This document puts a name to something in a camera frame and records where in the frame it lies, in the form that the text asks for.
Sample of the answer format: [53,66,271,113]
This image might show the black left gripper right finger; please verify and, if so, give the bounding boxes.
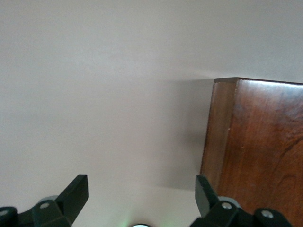
[190,174,294,227]

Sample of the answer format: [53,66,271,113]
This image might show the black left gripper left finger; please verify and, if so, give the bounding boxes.
[0,174,89,227]

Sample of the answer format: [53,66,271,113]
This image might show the dark brown wooden cabinet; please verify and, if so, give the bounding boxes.
[216,77,303,227]

